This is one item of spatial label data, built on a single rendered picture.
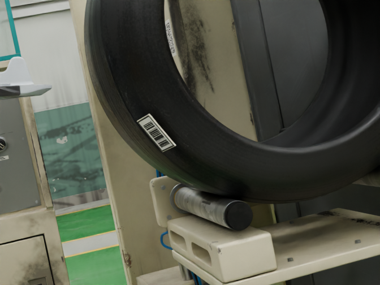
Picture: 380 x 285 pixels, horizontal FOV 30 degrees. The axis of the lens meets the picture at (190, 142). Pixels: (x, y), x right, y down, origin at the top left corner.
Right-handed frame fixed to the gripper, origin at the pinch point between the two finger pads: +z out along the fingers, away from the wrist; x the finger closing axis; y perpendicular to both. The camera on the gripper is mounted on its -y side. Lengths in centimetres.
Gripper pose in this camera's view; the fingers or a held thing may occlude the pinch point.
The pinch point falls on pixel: (43, 91)
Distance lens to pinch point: 111.8
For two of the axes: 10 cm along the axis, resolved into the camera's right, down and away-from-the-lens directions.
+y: -0.8, -10.0, -0.2
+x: -2.4, 0.0, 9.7
